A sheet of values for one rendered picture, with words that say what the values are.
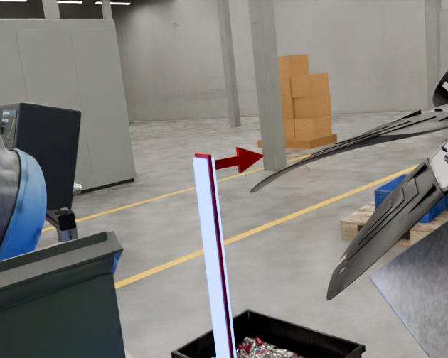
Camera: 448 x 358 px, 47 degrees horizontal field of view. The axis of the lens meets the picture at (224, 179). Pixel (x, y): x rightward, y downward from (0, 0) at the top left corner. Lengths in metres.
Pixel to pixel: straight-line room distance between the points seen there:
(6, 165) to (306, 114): 8.62
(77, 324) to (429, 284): 0.46
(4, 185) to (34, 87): 6.39
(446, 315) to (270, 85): 6.41
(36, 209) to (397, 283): 0.40
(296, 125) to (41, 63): 4.40
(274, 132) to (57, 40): 3.01
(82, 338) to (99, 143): 6.98
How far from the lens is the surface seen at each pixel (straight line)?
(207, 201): 0.44
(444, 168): 0.78
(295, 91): 9.07
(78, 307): 0.25
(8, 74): 6.74
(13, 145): 0.99
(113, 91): 7.35
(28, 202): 0.46
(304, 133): 9.05
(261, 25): 6.98
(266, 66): 6.94
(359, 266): 0.78
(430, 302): 0.64
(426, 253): 0.65
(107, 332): 0.26
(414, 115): 0.66
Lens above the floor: 1.25
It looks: 10 degrees down
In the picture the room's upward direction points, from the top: 6 degrees counter-clockwise
